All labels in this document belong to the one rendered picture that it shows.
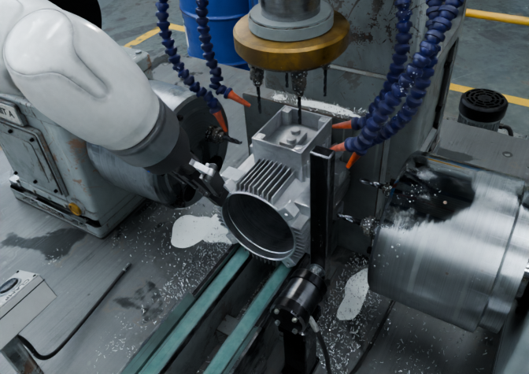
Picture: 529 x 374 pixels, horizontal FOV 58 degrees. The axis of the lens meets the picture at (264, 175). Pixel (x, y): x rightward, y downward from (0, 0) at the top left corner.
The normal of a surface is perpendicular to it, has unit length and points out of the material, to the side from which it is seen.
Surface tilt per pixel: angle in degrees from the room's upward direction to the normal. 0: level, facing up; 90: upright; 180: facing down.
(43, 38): 31
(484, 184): 2
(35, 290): 67
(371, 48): 90
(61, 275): 0
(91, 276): 0
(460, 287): 73
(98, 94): 91
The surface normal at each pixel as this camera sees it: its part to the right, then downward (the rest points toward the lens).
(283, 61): -0.18, 0.65
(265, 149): -0.52, 0.58
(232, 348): -0.07, -0.76
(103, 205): 0.86, 0.29
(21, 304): 0.77, -0.04
